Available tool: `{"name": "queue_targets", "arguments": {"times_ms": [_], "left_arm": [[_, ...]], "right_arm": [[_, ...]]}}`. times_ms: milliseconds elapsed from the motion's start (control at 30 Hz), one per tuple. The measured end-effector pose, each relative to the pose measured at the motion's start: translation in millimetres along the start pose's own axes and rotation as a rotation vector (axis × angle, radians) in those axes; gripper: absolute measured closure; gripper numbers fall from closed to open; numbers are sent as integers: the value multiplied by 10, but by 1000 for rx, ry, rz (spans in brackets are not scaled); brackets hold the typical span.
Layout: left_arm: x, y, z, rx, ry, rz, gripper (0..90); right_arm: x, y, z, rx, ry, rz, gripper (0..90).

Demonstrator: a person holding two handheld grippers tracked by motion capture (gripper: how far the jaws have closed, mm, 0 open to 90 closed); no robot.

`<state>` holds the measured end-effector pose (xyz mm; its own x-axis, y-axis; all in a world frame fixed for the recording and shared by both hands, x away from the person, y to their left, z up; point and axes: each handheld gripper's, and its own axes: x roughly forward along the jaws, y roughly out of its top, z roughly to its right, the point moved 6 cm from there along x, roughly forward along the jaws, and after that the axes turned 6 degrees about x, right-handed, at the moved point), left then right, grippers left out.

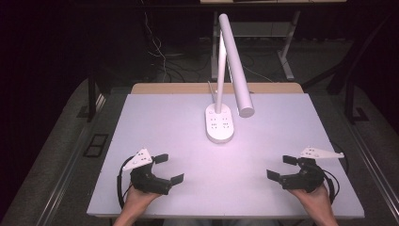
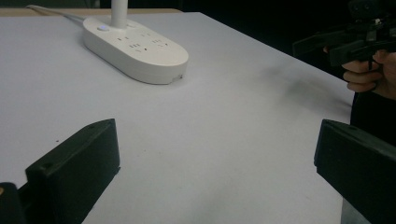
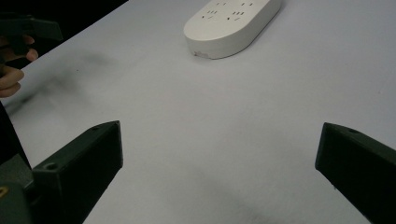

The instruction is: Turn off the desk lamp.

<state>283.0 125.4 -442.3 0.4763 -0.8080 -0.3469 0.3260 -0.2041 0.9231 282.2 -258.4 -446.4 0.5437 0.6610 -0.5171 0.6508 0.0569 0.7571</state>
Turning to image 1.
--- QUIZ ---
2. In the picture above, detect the white lamp cable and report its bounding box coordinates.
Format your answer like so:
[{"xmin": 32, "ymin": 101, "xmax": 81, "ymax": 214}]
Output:
[{"xmin": 206, "ymin": 80, "xmax": 218, "ymax": 104}]

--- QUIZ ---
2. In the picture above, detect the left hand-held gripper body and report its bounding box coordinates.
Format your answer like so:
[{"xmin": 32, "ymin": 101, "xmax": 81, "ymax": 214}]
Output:
[{"xmin": 121, "ymin": 148, "xmax": 173, "ymax": 196}]

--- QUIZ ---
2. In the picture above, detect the aluminium rail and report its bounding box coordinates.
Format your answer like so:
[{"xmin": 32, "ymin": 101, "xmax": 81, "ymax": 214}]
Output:
[
  {"xmin": 35, "ymin": 93, "xmax": 107, "ymax": 226},
  {"xmin": 340, "ymin": 121, "xmax": 399, "ymax": 222}
]

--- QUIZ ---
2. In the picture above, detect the white desk lamp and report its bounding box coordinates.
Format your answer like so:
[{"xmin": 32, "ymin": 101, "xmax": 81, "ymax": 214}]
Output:
[{"xmin": 204, "ymin": 13, "xmax": 256, "ymax": 145}]

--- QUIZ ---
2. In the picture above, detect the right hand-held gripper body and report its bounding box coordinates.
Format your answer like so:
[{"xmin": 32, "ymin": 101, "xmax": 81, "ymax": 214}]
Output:
[{"xmin": 278, "ymin": 146, "xmax": 345, "ymax": 194}]

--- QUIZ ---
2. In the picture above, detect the person's right hand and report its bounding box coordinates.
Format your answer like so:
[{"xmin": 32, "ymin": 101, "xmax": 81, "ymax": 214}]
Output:
[{"xmin": 287, "ymin": 183, "xmax": 334, "ymax": 218}]

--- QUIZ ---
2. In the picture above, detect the black metal stand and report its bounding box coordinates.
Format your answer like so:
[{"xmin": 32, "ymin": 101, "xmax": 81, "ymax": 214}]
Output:
[
  {"xmin": 76, "ymin": 74, "xmax": 106, "ymax": 123},
  {"xmin": 343, "ymin": 76, "xmax": 371, "ymax": 125}
]

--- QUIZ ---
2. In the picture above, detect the person's left hand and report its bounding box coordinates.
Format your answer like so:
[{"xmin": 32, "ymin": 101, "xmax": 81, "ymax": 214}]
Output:
[{"xmin": 123, "ymin": 184, "xmax": 163, "ymax": 215}]

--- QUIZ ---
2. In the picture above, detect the thin white floor cable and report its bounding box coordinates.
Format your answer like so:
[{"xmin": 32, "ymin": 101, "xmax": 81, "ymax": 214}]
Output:
[{"xmin": 142, "ymin": 10, "xmax": 168, "ymax": 83}]

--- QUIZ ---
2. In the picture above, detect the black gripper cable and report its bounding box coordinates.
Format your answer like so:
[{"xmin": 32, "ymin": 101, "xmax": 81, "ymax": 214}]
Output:
[
  {"xmin": 116, "ymin": 155, "xmax": 136, "ymax": 210},
  {"xmin": 322, "ymin": 141, "xmax": 350, "ymax": 205}
]

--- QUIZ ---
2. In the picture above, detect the white metal desk frame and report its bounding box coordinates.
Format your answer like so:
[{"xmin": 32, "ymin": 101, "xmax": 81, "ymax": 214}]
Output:
[{"xmin": 210, "ymin": 8, "xmax": 302, "ymax": 83}]

